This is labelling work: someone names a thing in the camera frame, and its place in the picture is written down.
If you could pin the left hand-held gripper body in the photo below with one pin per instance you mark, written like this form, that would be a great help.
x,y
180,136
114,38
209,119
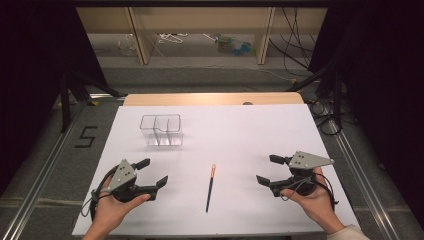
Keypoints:
x,y
124,176

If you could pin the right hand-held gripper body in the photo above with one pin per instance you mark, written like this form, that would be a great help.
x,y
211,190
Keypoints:
x,y
305,160

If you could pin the clear plastic divided organizer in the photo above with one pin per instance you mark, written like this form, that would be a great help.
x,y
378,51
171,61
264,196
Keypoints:
x,y
161,130

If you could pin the dark pencil with orange end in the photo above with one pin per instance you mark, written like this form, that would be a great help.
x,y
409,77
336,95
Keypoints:
x,y
210,188

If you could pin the person's left hand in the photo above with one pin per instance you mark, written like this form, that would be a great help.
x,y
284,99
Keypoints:
x,y
111,211

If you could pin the person's right hand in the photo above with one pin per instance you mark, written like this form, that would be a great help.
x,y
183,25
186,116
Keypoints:
x,y
318,206

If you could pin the white board sheet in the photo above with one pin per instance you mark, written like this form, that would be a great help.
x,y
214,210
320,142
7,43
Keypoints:
x,y
226,140

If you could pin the black tripod stand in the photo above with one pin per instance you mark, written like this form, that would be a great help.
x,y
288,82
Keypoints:
x,y
71,90
336,90

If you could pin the black curtain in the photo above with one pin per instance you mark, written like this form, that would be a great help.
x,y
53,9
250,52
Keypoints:
x,y
30,83
383,83

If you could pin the clear plastic bag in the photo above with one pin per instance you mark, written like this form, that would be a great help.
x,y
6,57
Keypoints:
x,y
127,46

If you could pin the colourful plastic toy pile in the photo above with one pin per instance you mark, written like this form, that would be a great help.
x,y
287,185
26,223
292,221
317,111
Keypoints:
x,y
235,45

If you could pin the light wooden shelf unit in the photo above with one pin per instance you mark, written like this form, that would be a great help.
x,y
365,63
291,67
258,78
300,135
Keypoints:
x,y
200,20

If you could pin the aluminium floor rail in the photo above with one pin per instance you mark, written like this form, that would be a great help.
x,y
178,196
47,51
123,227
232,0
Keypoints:
x,y
363,186
40,186

